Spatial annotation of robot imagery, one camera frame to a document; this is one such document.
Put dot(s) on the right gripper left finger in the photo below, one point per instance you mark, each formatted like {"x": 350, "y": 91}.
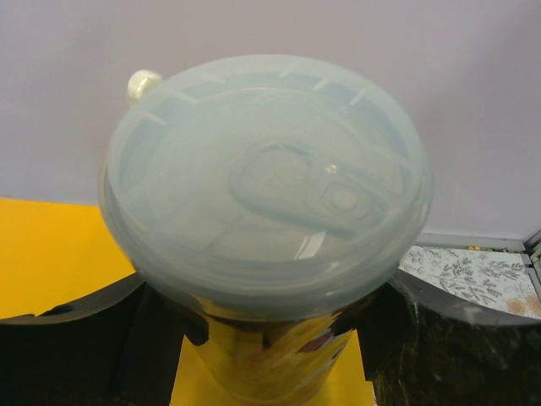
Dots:
{"x": 118, "y": 346}

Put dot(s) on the tall can with plastic lid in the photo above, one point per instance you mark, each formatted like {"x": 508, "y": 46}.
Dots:
{"x": 267, "y": 199}

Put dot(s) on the yellow wooden shelf cabinet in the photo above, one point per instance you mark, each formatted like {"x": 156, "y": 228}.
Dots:
{"x": 54, "y": 253}

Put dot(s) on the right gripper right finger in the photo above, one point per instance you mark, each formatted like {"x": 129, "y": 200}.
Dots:
{"x": 423, "y": 346}

